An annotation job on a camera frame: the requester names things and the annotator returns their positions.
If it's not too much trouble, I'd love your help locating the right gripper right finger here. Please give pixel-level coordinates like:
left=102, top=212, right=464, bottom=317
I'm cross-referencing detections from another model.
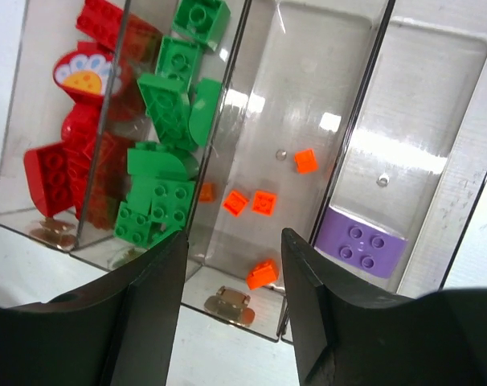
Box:
left=281, top=228, right=487, bottom=385

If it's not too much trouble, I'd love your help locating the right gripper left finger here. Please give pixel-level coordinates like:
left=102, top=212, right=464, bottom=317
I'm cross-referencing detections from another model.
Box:
left=0, top=232, right=188, bottom=385

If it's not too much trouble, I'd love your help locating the purple lego brick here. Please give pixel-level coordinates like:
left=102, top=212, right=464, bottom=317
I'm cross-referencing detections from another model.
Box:
left=315, top=207, right=407, bottom=278

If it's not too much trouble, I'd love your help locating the red round lego piece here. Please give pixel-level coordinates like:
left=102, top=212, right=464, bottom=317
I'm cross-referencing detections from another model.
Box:
left=23, top=141, right=91, bottom=217

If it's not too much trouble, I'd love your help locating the red flower lego piece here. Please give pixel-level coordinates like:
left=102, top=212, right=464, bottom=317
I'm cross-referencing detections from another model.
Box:
left=53, top=41, right=133, bottom=152

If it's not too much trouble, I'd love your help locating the green lego brick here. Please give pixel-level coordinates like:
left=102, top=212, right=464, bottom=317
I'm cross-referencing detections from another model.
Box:
left=113, top=176, right=195, bottom=248

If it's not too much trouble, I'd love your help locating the small orange lego brick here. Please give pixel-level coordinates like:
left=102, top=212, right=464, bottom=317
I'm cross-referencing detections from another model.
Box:
left=294, top=149, right=318, bottom=174

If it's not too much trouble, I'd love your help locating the red long lego brick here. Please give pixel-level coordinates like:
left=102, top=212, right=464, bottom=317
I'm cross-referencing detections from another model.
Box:
left=76, top=0, right=124, bottom=51

